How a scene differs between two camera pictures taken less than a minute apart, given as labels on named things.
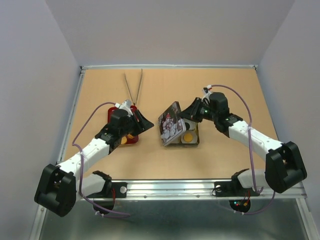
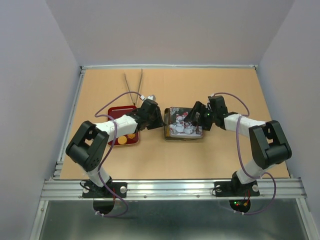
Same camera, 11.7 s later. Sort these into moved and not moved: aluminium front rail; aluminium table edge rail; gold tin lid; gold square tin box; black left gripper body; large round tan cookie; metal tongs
Moved: black left gripper body; gold square tin box; gold tin lid
Not moved: large round tan cookie; aluminium table edge rail; metal tongs; aluminium front rail
